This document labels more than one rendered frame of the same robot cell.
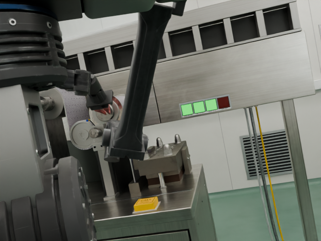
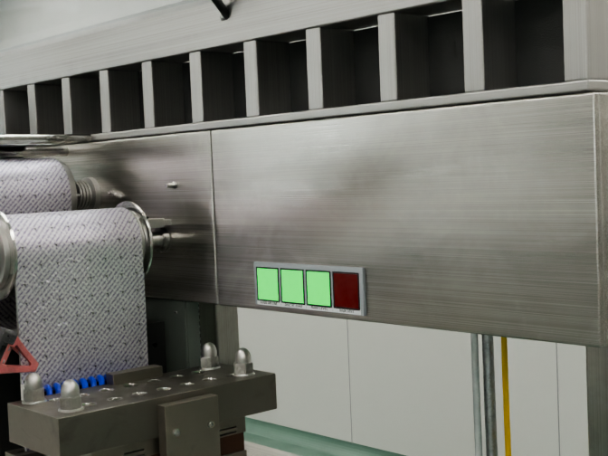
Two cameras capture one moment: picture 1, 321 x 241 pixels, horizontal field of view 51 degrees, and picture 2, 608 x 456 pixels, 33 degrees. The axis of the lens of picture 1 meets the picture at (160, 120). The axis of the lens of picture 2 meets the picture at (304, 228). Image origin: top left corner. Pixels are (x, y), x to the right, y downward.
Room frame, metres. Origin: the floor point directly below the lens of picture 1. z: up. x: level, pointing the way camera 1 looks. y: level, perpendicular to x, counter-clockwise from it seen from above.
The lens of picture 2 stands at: (0.39, -1.18, 1.36)
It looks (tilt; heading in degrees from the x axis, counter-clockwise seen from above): 3 degrees down; 37
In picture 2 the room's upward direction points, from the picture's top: 2 degrees counter-clockwise
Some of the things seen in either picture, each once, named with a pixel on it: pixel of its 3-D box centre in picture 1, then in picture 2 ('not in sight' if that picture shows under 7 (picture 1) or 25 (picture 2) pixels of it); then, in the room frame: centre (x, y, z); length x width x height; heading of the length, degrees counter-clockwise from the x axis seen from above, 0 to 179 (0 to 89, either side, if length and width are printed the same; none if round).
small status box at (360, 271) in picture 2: (205, 105); (307, 287); (1.64, -0.23, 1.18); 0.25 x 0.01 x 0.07; 79
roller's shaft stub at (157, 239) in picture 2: not in sight; (147, 241); (1.68, 0.16, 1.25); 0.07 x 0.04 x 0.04; 169
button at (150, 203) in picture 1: (146, 204); not in sight; (1.13, 0.10, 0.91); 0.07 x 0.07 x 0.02; 79
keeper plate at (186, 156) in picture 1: (187, 159); (190, 435); (1.51, -0.08, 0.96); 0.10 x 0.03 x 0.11; 169
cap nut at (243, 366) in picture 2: (177, 138); (242, 361); (1.67, -0.07, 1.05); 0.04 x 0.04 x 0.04
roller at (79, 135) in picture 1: (94, 131); not in sight; (1.54, 0.31, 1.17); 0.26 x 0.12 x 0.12; 169
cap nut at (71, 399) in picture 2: (167, 149); (70, 394); (1.35, 0.00, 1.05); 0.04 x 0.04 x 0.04
